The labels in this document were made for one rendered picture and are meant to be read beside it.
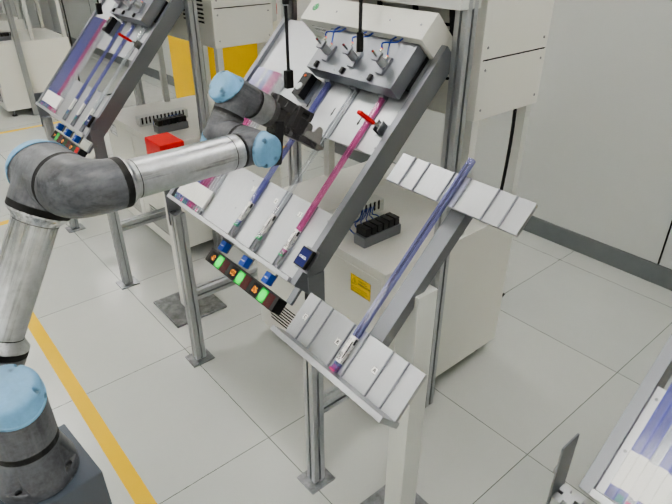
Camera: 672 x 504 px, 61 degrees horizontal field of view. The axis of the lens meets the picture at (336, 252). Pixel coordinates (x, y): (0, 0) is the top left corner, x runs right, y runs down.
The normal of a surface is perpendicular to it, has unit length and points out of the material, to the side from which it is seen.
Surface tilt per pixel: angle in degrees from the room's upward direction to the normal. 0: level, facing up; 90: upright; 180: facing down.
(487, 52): 90
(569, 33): 90
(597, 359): 0
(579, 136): 90
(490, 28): 90
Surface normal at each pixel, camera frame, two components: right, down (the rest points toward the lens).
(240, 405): 0.00, -0.87
